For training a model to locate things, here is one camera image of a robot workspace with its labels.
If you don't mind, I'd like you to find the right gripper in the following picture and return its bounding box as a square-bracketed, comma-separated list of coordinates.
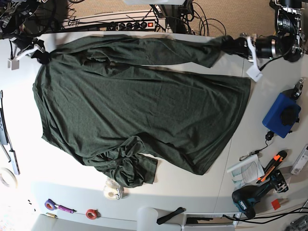
[7, 37, 46, 70]

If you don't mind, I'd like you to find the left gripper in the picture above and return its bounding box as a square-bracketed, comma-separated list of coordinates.
[222, 36, 282, 81]

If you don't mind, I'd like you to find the dark green t-shirt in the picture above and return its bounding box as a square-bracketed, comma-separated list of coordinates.
[33, 36, 251, 188]

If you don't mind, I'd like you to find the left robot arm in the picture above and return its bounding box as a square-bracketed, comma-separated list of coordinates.
[222, 0, 307, 82]

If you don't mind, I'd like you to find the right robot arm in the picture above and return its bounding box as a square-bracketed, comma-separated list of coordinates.
[0, 0, 57, 70]

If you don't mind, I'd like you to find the metal clip pulley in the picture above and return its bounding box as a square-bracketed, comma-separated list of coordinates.
[291, 77, 304, 101]

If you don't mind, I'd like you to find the blue box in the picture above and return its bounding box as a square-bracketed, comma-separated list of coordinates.
[262, 92, 301, 138]

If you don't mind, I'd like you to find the black knob on box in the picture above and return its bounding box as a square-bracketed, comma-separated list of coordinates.
[280, 106, 298, 126]

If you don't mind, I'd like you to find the grey remote panel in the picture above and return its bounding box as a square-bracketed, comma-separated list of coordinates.
[0, 109, 8, 145]

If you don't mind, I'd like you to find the grey usb hub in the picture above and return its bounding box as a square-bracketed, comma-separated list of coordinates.
[9, 149, 20, 175]

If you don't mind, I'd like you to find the silver carabiner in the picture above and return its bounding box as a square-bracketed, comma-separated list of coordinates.
[239, 150, 260, 161]

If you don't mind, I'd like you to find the orange black utility knife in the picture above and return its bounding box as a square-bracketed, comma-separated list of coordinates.
[256, 150, 287, 184]

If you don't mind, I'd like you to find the black power strip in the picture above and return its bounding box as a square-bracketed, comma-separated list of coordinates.
[106, 21, 156, 31]

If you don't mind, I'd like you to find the white paper booklet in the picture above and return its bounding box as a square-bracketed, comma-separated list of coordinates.
[227, 154, 264, 189]

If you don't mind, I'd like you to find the white masking tape roll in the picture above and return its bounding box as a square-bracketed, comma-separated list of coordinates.
[0, 167, 18, 189]

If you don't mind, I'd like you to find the purple tape roll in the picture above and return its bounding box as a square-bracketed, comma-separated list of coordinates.
[45, 199, 57, 211]

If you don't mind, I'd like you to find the red square sticker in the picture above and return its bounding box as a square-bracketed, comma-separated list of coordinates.
[271, 199, 281, 210]

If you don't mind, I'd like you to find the purple pen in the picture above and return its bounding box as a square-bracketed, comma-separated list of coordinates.
[55, 205, 76, 214]

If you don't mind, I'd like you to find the red tape roll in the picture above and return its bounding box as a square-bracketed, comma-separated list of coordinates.
[86, 209, 98, 220]

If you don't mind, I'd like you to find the white plastic tube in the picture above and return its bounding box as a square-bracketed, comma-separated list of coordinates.
[137, 207, 158, 231]

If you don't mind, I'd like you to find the teal cordless drill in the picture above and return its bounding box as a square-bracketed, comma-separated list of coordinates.
[231, 170, 289, 219]

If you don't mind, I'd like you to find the black strap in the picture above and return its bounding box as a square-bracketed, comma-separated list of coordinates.
[156, 206, 186, 225]

